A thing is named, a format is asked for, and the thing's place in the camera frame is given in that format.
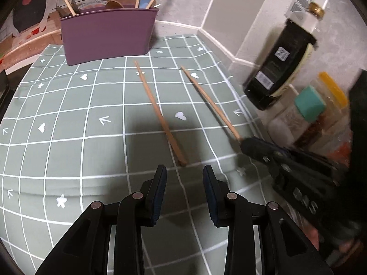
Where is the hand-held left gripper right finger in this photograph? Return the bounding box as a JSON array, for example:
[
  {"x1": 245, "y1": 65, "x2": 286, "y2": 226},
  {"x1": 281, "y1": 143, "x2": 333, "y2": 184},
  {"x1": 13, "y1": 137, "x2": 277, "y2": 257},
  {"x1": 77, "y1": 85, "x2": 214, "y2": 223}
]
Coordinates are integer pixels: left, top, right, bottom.
[{"x1": 203, "y1": 165, "x2": 334, "y2": 275}]

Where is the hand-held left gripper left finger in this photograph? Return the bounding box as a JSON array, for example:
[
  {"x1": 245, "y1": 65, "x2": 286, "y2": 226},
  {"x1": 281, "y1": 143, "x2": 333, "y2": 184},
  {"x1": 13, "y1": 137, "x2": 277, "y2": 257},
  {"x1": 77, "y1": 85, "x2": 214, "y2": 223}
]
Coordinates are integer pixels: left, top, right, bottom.
[{"x1": 34, "y1": 165, "x2": 167, "y2": 275}]

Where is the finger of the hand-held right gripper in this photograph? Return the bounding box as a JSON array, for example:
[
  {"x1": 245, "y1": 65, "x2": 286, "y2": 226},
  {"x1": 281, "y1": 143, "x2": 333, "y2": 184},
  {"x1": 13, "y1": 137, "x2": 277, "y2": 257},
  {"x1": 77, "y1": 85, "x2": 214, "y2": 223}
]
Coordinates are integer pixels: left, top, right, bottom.
[
  {"x1": 242, "y1": 146, "x2": 291, "y2": 176},
  {"x1": 242, "y1": 137, "x2": 336, "y2": 173}
]

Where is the purple utensil holder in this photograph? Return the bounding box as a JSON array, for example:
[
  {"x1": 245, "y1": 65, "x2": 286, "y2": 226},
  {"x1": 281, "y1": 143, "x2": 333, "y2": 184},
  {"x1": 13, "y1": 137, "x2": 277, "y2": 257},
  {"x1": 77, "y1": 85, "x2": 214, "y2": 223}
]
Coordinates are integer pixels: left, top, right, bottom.
[{"x1": 60, "y1": 7, "x2": 159, "y2": 66}]

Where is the person's right hand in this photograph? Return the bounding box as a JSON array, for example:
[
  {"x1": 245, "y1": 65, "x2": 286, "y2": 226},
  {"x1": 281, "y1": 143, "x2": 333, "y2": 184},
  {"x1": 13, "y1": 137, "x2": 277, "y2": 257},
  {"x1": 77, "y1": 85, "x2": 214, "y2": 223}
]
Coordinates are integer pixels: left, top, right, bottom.
[{"x1": 307, "y1": 227, "x2": 362, "y2": 258}]

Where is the teal lid jar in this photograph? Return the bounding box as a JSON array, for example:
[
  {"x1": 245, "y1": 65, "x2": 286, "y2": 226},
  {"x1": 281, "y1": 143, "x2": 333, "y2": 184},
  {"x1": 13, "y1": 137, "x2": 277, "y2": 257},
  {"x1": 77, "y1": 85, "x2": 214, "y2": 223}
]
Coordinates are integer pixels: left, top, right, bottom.
[{"x1": 268, "y1": 85, "x2": 327, "y2": 146}]

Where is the dark sauce bottle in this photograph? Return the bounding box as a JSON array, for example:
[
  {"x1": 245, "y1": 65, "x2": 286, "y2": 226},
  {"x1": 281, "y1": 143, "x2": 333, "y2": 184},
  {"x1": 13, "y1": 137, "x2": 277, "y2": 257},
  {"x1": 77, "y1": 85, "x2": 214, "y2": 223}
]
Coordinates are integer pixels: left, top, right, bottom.
[{"x1": 242, "y1": 1, "x2": 326, "y2": 111}]

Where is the green grid mat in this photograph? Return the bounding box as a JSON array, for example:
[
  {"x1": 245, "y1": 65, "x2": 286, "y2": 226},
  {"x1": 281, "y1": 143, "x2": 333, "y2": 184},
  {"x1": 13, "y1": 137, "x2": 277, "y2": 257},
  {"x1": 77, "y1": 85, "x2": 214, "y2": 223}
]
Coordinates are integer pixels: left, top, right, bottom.
[{"x1": 0, "y1": 34, "x2": 316, "y2": 275}]

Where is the yellow lid jar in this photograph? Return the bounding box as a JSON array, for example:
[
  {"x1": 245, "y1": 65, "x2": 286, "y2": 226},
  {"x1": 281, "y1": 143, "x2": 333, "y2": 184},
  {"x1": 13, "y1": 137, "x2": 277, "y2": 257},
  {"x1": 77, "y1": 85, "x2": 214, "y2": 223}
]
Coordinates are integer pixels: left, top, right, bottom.
[{"x1": 295, "y1": 71, "x2": 349, "y2": 149}]

